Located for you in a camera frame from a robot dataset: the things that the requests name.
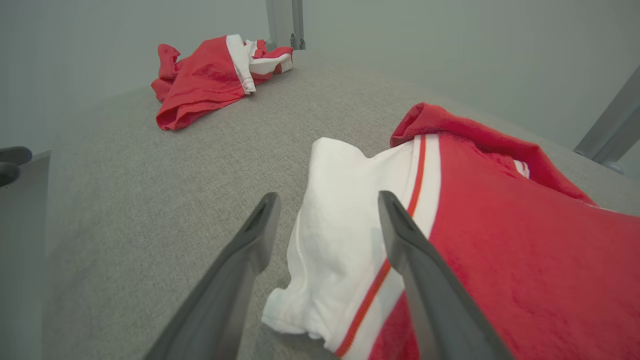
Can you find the red shorts with white band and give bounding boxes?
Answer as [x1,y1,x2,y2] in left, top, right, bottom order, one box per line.
[151,34,294,132]

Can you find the grey fabric sofa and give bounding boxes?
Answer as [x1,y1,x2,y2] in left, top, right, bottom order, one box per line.
[42,49,640,360]

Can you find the red white jersey shirt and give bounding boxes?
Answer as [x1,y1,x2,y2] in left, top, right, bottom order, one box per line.
[261,102,640,360]

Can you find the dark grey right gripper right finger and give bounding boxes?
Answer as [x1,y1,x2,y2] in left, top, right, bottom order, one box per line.
[377,190,516,360]

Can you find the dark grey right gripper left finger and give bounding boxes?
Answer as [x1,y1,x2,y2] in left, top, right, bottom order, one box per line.
[142,192,282,360]

